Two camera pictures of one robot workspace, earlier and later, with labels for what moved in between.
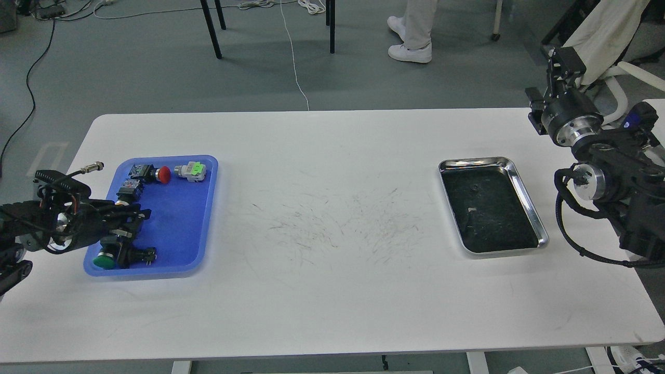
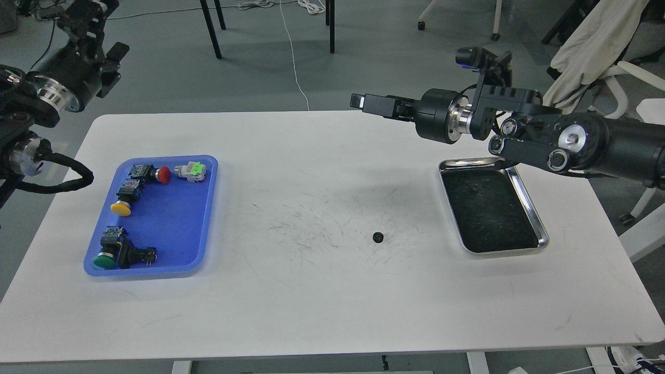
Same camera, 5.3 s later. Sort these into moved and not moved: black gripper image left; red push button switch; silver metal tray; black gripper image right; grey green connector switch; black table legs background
Moved: black gripper image left; black gripper image right
Not moved: red push button switch; silver metal tray; black table legs background; grey green connector switch
